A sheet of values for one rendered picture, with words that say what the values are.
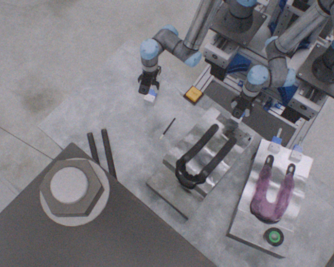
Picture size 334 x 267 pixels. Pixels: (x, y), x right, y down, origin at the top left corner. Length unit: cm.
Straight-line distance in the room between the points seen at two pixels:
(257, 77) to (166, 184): 65
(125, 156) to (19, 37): 177
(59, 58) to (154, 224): 266
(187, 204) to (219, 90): 117
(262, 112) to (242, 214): 112
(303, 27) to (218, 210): 89
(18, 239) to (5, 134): 239
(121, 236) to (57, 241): 10
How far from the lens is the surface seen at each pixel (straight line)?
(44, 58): 325
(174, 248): 64
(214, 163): 185
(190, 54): 164
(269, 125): 273
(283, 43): 167
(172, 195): 183
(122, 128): 200
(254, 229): 179
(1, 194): 130
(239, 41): 198
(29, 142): 297
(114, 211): 65
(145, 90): 178
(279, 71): 167
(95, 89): 211
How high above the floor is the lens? 265
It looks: 69 degrees down
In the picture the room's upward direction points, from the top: 2 degrees clockwise
